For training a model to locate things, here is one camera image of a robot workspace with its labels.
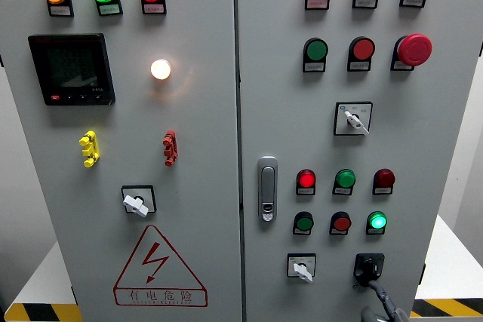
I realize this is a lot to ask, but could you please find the black-handled turn switch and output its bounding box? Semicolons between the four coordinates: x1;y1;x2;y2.
352;253;386;288

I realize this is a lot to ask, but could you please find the black yellow striped tape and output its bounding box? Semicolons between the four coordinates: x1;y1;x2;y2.
4;302;83;322
410;298;483;318

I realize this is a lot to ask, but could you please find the small green lamp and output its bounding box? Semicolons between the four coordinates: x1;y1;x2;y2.
334;168;357;189
366;210;389;231

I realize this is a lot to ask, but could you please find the small red push button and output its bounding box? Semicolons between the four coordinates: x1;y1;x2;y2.
330;211;352;232

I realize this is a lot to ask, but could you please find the small green push button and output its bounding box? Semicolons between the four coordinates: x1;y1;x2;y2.
294;211;315;232

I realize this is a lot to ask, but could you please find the small red lamp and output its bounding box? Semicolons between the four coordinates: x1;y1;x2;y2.
373;168;396;189
296;168;317;189

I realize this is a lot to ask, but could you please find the silver door lock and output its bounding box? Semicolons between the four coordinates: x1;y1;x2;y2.
257;155;278;223

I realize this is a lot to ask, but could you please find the grey cabinet door with lock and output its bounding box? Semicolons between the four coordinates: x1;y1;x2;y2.
236;0;483;322

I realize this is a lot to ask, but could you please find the red warning triangle sign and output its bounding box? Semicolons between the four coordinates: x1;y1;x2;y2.
113;225;208;308

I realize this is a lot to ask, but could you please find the grey cabinet door with display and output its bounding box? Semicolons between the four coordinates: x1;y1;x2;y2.
0;0;243;322

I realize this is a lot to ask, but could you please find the large red stop button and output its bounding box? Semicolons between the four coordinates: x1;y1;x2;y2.
395;33;433;67

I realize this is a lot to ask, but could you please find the large red push button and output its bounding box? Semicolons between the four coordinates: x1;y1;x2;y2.
349;36;377;61

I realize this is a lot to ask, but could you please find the large green push button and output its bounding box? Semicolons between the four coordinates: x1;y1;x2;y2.
303;37;329;62

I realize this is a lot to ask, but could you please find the white lamp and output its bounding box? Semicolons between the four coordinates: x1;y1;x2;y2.
149;58;172;81

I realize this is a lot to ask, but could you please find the black display meter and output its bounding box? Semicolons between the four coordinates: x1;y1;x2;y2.
28;33;116;106

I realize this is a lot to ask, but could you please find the white-handled turn switch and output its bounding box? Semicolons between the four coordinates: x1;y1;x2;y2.
286;253;317;284
121;185;157;219
333;101;374;136

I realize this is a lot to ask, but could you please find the small red handle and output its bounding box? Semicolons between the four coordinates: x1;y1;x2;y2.
162;130;178;167

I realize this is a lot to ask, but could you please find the small yellow handle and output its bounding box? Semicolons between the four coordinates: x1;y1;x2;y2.
78;130;100;169

